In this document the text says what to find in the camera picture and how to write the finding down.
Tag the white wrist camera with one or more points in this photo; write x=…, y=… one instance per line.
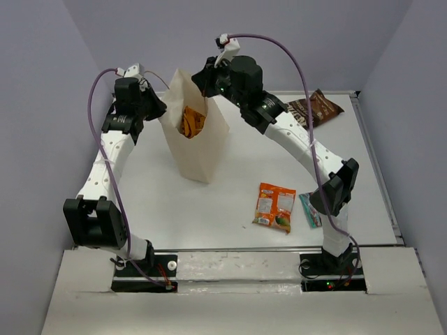
x=136, y=70
x=228, y=47

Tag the brown Kettle chips bag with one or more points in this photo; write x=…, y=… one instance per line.
x=323, y=110

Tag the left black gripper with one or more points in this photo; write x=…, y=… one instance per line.
x=158, y=106

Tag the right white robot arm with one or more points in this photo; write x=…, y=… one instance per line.
x=335, y=177

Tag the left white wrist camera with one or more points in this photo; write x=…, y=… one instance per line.
x=136, y=70

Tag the teal Fox's candy bag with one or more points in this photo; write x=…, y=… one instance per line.
x=312, y=215

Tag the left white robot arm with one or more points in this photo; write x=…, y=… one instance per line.
x=95, y=217

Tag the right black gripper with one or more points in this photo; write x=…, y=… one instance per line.
x=205, y=79

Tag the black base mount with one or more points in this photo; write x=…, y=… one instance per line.
x=161, y=277
x=316, y=277

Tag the orange Kettle chips bag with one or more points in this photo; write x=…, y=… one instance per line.
x=192, y=122

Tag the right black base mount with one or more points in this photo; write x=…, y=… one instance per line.
x=316, y=277

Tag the orange candy bag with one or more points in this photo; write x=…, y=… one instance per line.
x=274, y=207

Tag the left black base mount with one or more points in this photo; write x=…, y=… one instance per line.
x=161, y=277

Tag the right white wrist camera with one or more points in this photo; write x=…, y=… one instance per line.
x=228, y=47

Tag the cream paper bag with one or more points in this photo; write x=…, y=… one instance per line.
x=196, y=158

